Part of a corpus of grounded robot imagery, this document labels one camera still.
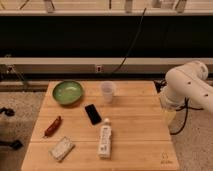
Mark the white ceramic cup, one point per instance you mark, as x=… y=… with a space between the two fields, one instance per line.
x=108 y=89

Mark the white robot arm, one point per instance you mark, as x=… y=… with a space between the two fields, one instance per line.
x=186 y=81

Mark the white plastic bottle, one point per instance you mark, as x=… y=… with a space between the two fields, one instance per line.
x=104 y=147

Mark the black smartphone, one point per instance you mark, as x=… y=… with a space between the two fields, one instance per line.
x=93 y=114

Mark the red sausage snack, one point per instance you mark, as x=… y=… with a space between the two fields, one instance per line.
x=53 y=127

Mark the green ceramic bowl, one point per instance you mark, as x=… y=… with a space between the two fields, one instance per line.
x=67 y=92

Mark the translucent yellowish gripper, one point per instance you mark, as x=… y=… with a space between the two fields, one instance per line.
x=169 y=115

